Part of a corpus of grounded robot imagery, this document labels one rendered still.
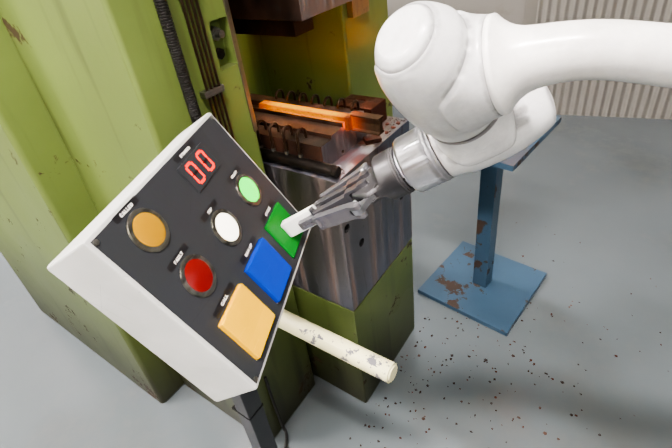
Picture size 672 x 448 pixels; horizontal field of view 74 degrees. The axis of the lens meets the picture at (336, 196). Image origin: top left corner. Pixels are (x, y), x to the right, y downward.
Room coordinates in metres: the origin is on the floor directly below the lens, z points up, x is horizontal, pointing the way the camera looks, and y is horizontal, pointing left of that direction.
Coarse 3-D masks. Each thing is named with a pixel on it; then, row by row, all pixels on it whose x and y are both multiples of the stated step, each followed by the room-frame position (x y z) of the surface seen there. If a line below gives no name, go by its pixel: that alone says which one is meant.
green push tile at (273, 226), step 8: (280, 208) 0.65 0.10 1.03; (272, 216) 0.62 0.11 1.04; (280, 216) 0.63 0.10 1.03; (288, 216) 0.65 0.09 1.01; (272, 224) 0.60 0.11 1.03; (280, 224) 0.62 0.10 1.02; (272, 232) 0.59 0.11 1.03; (280, 232) 0.60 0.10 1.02; (280, 240) 0.59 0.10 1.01; (288, 240) 0.60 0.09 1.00; (296, 240) 0.61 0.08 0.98; (288, 248) 0.58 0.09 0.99; (296, 248) 0.60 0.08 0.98
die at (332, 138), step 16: (256, 96) 1.34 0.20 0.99; (256, 112) 1.22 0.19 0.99; (272, 112) 1.19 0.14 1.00; (288, 112) 1.16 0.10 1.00; (272, 128) 1.11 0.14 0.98; (288, 128) 1.08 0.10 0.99; (320, 128) 1.05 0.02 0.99; (336, 128) 1.04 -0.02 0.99; (288, 144) 1.03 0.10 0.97; (304, 144) 1.00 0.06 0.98; (320, 144) 0.98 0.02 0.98; (336, 144) 1.01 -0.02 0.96; (352, 144) 1.07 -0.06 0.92; (320, 160) 0.97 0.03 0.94; (336, 160) 1.00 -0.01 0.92
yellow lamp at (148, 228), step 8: (136, 216) 0.45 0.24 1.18; (144, 216) 0.45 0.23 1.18; (152, 216) 0.46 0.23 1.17; (136, 224) 0.44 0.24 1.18; (144, 224) 0.44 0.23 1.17; (152, 224) 0.45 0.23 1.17; (160, 224) 0.46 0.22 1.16; (136, 232) 0.43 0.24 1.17; (144, 232) 0.44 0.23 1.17; (152, 232) 0.44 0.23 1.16; (160, 232) 0.45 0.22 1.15; (144, 240) 0.43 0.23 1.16; (152, 240) 0.43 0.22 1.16; (160, 240) 0.44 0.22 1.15
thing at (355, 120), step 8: (264, 104) 1.22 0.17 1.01; (272, 104) 1.22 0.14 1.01; (280, 104) 1.21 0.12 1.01; (288, 104) 1.20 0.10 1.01; (296, 112) 1.15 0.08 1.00; (304, 112) 1.13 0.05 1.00; (312, 112) 1.12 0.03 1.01; (320, 112) 1.11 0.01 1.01; (328, 112) 1.10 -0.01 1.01; (336, 112) 1.09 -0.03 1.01; (352, 112) 1.07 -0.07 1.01; (360, 112) 1.05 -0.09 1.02; (344, 120) 1.04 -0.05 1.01; (352, 120) 1.05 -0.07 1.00; (360, 120) 1.03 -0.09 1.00; (368, 120) 1.02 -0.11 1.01; (376, 120) 0.99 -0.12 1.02; (352, 128) 1.04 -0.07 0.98; (360, 128) 1.03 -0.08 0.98; (368, 128) 1.02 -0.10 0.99; (376, 128) 1.00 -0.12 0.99
